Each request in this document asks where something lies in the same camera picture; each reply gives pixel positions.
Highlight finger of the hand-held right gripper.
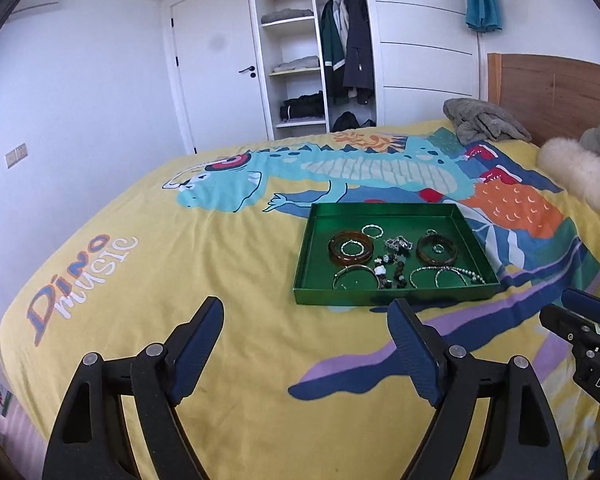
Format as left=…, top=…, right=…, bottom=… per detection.
left=562, top=289, right=600, bottom=328
left=539, top=305, right=600, bottom=346

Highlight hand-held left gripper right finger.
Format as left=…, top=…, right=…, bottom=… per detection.
left=387, top=298, right=567, bottom=480

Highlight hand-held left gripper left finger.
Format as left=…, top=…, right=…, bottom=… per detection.
left=42, top=296, right=225, bottom=480

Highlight olive translucent bangle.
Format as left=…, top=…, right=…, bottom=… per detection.
left=416, top=234, right=460, bottom=265

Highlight silver bangle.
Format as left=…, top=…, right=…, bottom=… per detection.
left=332, top=265, right=381, bottom=291

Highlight amber brown bangle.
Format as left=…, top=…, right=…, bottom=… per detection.
left=328, top=231, right=376, bottom=267

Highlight green metal tray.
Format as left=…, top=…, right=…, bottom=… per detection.
left=292, top=202, right=502, bottom=307

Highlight dinosaur printed blanket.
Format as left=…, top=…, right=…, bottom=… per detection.
left=0, top=119, right=600, bottom=480

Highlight white fluffy cushion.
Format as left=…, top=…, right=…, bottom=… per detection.
left=537, top=137, right=600, bottom=211

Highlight grey plush blanket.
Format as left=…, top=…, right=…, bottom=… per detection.
left=442, top=97, right=533, bottom=145

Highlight wooden headboard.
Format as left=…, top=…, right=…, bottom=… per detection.
left=487, top=52, right=600, bottom=146

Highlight black clothes heap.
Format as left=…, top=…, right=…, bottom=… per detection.
left=332, top=111, right=376, bottom=133

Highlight white door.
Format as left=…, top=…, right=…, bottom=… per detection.
left=170, top=0, right=271, bottom=156

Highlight folded black clothes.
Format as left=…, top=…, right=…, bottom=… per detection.
left=280, top=91, right=326, bottom=122

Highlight folded light clothes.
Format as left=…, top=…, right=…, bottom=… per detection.
left=271, top=56, right=321, bottom=72

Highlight dark hanging jacket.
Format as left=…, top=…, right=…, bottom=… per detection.
left=342, top=0, right=376, bottom=106

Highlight green hanging jacket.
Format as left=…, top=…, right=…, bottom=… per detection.
left=320, top=0, right=348, bottom=106

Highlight white wardrobe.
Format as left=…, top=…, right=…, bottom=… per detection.
left=247, top=0, right=481, bottom=141

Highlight folded grey clothes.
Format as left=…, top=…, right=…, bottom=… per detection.
left=260, top=8, right=315, bottom=25

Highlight black white bead bracelet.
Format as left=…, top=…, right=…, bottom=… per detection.
left=374, top=255, right=411, bottom=290

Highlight dark charm bracelet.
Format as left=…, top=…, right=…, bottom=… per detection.
left=384, top=236, right=413, bottom=256

